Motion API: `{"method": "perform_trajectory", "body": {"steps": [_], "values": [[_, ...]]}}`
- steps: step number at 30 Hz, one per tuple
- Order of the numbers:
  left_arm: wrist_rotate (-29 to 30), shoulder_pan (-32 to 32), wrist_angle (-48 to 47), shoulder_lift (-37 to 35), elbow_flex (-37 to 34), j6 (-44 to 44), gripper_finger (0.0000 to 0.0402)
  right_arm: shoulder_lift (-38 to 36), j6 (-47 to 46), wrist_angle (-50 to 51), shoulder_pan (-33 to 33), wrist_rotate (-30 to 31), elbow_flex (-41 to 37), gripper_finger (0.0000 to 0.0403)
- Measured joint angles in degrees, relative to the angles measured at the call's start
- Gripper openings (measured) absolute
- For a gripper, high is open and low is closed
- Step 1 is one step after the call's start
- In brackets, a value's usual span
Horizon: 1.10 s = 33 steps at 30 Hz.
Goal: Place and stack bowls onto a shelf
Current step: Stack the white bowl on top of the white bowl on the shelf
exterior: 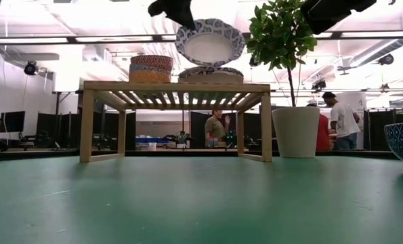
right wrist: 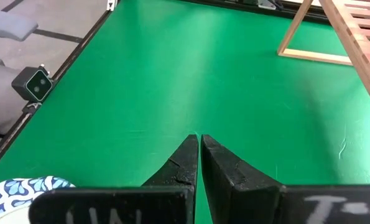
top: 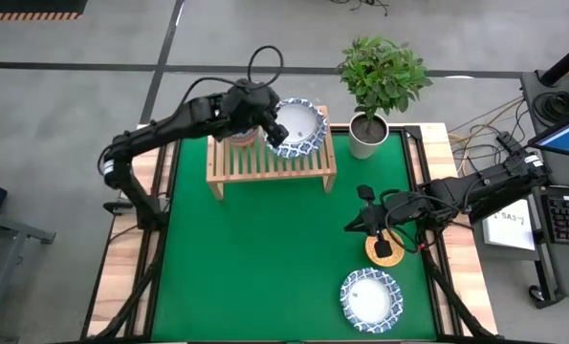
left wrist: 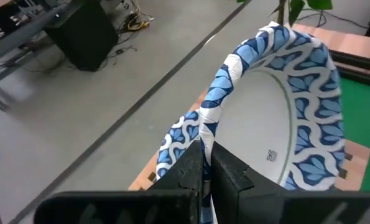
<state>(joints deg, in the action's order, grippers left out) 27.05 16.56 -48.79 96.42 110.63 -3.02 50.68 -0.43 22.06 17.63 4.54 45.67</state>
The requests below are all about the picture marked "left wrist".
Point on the green plant in white pot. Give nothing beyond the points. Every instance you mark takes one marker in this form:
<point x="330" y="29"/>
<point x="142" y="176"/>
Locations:
<point x="296" y="9"/>

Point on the black metal table frame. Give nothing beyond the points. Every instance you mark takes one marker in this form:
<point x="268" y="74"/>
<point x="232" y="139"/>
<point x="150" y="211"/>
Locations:
<point x="358" y="67"/>

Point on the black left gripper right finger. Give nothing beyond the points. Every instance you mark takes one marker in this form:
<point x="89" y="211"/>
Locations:
<point x="250" y="202"/>

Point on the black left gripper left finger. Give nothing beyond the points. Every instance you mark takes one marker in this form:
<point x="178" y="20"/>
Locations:
<point x="172" y="205"/>

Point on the grey desk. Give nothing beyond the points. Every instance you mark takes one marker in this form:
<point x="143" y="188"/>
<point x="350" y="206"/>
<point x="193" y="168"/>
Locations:
<point x="13" y="40"/>

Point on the blue white paper bowl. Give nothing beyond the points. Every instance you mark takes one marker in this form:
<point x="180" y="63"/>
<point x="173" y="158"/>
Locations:
<point x="177" y="137"/>
<point x="253" y="124"/>

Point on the black floor cabinet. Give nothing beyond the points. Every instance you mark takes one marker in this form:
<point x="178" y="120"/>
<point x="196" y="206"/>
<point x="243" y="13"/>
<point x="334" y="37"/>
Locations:
<point x="82" y="37"/>

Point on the green table mat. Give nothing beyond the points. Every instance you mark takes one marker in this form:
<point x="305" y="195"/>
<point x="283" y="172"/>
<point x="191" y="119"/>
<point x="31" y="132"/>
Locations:
<point x="365" y="124"/>

